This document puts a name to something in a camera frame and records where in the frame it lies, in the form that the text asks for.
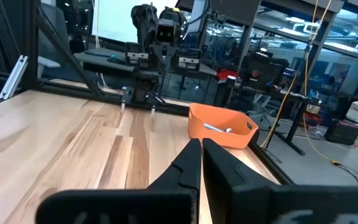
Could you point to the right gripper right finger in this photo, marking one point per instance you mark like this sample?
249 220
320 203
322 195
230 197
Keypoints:
225 186

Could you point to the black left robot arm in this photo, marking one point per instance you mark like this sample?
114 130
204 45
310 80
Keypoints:
141 18

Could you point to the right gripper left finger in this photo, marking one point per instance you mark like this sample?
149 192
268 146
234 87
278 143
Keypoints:
185 174

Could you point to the grey office desk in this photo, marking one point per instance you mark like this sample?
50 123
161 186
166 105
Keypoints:
95 63
197 73

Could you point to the orange plastic bin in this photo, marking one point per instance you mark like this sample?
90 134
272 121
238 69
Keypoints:
219 116

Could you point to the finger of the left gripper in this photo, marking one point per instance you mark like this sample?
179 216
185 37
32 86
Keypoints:
166 57
155 56

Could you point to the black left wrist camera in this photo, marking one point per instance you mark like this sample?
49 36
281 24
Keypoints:
165 33

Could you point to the silver aluminium extrusion piece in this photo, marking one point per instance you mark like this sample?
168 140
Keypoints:
12 77

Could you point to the black computer tower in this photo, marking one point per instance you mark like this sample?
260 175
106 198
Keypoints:
266 71

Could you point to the yellow tape label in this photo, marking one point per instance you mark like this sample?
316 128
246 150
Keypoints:
176 10

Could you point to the red box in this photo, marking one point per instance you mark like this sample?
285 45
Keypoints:
227 74

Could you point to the black storage crate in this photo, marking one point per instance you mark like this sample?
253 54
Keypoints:
342 132

